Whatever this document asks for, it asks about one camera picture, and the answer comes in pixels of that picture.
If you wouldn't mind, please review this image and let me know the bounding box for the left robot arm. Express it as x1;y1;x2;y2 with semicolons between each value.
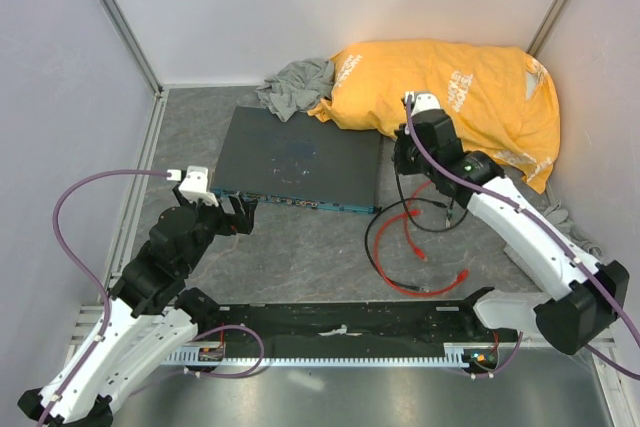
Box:
17;196;257;426

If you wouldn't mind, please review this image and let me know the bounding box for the dark grey network switch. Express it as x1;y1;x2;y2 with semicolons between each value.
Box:
212;106;382;214

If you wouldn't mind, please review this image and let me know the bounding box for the yellow printed fabric bag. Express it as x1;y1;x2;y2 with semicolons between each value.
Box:
309;40;561;193

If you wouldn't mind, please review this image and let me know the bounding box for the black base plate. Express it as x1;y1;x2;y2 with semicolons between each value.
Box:
199;301;517;360

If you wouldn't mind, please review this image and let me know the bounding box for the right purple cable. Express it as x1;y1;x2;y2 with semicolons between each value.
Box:
403;94;640;382

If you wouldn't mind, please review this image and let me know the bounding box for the red ethernet cable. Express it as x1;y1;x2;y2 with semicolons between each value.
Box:
372;179;471;296

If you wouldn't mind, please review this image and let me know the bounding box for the slotted cable duct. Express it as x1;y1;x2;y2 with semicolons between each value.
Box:
161;344;498;370

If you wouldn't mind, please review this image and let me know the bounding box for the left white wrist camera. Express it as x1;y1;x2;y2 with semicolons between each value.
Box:
166;166;219;207

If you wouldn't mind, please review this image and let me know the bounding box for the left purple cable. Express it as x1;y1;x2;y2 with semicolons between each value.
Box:
37;169;174;427

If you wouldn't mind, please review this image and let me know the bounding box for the grey cloth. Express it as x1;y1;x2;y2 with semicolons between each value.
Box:
502;196;609;273
255;58;335;123

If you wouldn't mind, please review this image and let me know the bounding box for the grey cloth at right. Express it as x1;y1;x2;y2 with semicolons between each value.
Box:
502;196;609;273

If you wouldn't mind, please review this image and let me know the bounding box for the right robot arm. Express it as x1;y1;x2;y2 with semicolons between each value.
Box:
394;110;639;355

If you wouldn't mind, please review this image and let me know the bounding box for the purple cable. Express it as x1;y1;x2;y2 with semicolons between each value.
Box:
37;169;174;427
403;94;640;382

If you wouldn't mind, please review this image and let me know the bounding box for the grey cloth at back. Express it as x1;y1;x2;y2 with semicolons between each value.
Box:
255;58;335;123

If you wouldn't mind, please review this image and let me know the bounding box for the black ethernet cable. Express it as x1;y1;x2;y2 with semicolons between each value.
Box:
363;171;471;293

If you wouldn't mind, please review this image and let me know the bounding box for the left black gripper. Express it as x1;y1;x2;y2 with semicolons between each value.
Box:
175;183;257;273

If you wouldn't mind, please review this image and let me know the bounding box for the aluminium frame rail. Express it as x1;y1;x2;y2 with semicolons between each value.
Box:
49;86;169;427

